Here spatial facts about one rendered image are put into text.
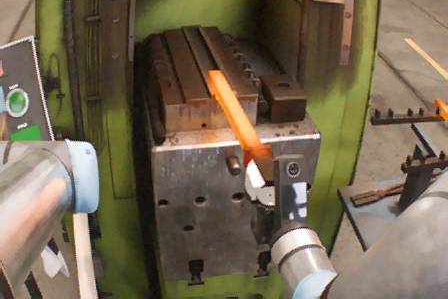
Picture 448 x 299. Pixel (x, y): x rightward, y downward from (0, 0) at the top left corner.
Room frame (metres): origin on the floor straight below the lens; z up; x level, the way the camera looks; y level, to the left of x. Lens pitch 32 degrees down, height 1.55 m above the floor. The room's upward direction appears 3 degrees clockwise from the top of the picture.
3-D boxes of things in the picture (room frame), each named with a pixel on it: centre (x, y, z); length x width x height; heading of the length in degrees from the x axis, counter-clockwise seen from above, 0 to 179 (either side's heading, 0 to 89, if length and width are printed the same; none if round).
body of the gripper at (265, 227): (0.62, -0.10, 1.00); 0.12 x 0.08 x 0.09; 15
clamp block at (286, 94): (1.12, -0.13, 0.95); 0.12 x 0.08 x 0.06; 15
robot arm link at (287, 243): (0.54, -0.12, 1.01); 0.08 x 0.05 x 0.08; 105
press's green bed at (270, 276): (1.24, 0.03, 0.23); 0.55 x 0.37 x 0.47; 15
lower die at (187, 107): (1.22, 0.08, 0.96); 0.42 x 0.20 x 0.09; 15
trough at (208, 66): (1.22, 0.06, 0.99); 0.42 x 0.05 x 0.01; 15
